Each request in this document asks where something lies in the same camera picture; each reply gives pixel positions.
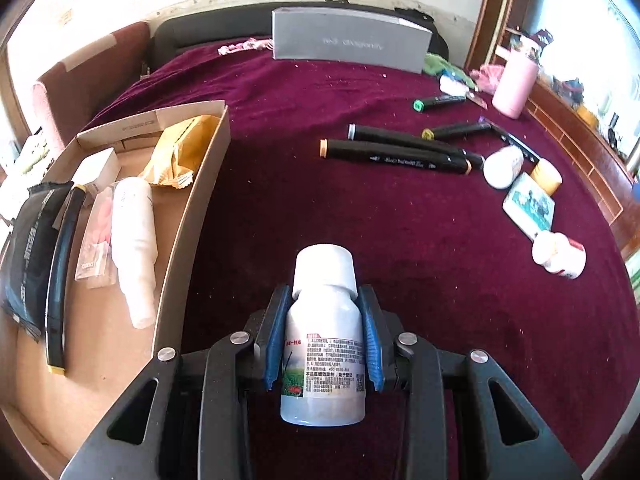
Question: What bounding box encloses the black pouch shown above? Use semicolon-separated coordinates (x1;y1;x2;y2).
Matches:
0;180;76;343

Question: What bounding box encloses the pale cloth pile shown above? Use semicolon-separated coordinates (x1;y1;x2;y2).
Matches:
15;132;56;181

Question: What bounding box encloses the black marker green cap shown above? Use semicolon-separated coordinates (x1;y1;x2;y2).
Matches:
412;94;468;113

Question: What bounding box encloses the maroon cushion with tape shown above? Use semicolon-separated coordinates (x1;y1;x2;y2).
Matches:
37;22;151;146

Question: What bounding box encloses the black padded headboard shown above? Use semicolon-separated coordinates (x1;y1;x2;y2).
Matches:
150;2;451;78

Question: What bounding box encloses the pink plush toy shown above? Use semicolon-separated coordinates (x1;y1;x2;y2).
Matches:
470;64;506;92

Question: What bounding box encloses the short marker yellow cap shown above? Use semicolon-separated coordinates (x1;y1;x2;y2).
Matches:
421;121;483;142

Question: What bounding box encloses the pink clear packet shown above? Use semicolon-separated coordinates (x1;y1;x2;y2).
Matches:
75;185;118;288

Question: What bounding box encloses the pink thermos bottle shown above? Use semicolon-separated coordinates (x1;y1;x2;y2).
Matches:
492;35;543;118

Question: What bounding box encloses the round white bottle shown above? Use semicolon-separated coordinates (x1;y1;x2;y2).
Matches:
482;146;525;190

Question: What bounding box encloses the black marker yellow end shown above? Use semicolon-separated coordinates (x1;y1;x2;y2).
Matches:
45;185;87;376

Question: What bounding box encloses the shallow cardboard box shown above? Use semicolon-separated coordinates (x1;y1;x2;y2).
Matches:
0;100;232;466

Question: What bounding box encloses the tissue pack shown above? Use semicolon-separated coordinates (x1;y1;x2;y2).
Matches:
501;172;557;241

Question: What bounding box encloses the wooden window ledge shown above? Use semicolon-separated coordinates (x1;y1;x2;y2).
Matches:
462;0;640;261

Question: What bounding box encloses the green towel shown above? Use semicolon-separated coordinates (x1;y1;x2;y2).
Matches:
424;52;478;88

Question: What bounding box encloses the black marker grey cap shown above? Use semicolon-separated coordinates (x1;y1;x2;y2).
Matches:
347;123;486;168

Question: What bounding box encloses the white labelled bottle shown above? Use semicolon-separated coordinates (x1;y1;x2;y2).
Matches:
279;244;368;427

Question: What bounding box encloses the yellow packet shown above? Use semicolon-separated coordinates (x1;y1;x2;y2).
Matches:
139;115;221;190

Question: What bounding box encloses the long grey box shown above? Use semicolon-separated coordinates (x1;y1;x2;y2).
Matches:
271;6;433;75

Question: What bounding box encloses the yellow jar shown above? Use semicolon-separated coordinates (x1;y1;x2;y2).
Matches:
529;159;563;196

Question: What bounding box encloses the pink patterned cloth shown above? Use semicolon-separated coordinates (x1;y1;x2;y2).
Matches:
218;37;274;57

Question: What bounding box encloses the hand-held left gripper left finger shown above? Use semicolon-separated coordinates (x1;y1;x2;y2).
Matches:
60;284;293;480

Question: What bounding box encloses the small white box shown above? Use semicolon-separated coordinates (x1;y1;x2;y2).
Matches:
71;147;121;196

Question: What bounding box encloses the white bottle red label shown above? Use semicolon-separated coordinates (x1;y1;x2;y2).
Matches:
531;231;587;280

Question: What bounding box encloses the black marker orange cap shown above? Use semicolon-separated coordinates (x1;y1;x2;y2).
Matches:
319;138;473;177

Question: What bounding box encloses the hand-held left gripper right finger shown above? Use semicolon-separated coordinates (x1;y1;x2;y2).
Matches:
357;284;583;480

